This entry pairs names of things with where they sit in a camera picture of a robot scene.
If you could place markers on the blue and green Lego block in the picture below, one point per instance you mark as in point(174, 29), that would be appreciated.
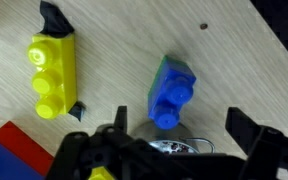
point(171, 89)

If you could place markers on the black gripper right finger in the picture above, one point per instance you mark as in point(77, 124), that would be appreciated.
point(246, 132)

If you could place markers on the small yellow Lego piece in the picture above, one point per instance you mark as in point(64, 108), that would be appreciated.
point(101, 173)

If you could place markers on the solo yellow Lego brick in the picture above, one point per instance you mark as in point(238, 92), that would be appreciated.
point(55, 78)

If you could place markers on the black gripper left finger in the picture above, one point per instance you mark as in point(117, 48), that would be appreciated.
point(120, 121)

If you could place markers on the yellow blue red Lego stack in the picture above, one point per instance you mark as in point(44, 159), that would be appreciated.
point(21, 158)

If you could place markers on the small metal pot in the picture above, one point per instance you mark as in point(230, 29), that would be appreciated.
point(178, 140)

